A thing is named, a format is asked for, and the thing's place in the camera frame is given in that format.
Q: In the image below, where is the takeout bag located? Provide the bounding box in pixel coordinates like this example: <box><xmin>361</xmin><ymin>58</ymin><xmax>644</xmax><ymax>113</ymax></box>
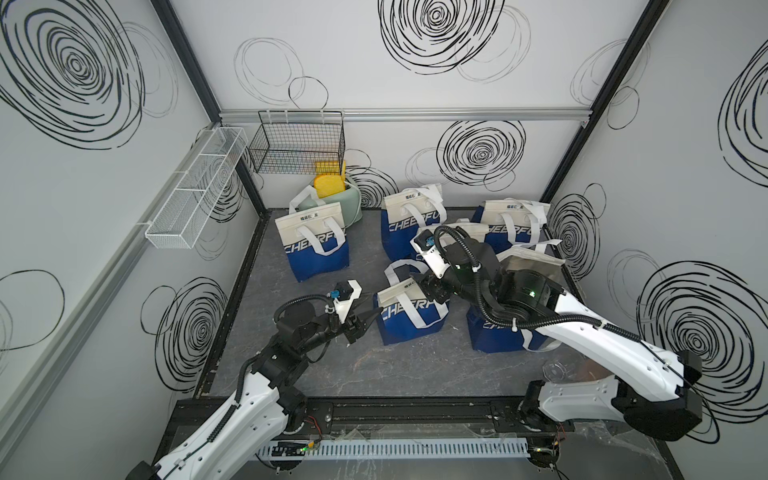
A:
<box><xmin>275</xmin><ymin>203</ymin><xmax>350</xmax><ymax>282</ymax></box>
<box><xmin>471</xmin><ymin>198</ymin><xmax>550</xmax><ymax>253</ymax></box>
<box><xmin>410</xmin><ymin>218</ymin><xmax>490</xmax><ymax>260</ymax></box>
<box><xmin>381</xmin><ymin>184</ymin><xmax>447</xmax><ymax>261</ymax></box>
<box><xmin>373</xmin><ymin>259</ymin><xmax>449</xmax><ymax>345</ymax></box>
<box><xmin>466</xmin><ymin>240</ymin><xmax>564</xmax><ymax>353</ymax></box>

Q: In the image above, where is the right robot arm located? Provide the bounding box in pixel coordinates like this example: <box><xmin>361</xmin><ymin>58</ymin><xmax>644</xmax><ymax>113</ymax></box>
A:
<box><xmin>411</xmin><ymin>225</ymin><xmax>704</xmax><ymax>441</ymax></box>

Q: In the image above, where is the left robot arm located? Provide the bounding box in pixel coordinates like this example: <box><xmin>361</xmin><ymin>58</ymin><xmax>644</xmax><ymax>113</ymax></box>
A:
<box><xmin>127</xmin><ymin>287</ymin><xmax>382</xmax><ymax>479</ymax></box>

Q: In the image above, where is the clear plastic cup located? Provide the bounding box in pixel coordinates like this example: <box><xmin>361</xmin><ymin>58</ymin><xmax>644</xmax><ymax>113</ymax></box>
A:
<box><xmin>542</xmin><ymin>359</ymin><xmax>571</xmax><ymax>384</ymax></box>

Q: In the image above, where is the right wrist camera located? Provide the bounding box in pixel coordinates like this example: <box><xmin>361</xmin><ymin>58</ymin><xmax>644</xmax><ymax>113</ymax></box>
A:
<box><xmin>410</xmin><ymin>228</ymin><xmax>449</xmax><ymax>279</ymax></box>

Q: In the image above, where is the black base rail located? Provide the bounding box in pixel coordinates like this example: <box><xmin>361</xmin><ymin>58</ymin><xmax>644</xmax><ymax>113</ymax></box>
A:
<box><xmin>288</xmin><ymin>396</ymin><xmax>575</xmax><ymax>436</ymax></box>

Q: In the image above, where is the grey cable duct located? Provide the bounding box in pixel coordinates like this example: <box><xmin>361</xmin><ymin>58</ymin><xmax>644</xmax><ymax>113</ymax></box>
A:
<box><xmin>256</xmin><ymin>438</ymin><xmax>530</xmax><ymax>461</ymax></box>

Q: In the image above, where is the black wire basket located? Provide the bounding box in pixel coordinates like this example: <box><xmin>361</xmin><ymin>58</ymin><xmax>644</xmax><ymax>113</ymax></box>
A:
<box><xmin>248</xmin><ymin>110</ymin><xmax>346</xmax><ymax>176</ymax></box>

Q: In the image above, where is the white wire shelf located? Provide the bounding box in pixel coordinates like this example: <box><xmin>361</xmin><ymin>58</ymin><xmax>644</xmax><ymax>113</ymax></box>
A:
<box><xmin>145</xmin><ymin>126</ymin><xmax>247</xmax><ymax>250</ymax></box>

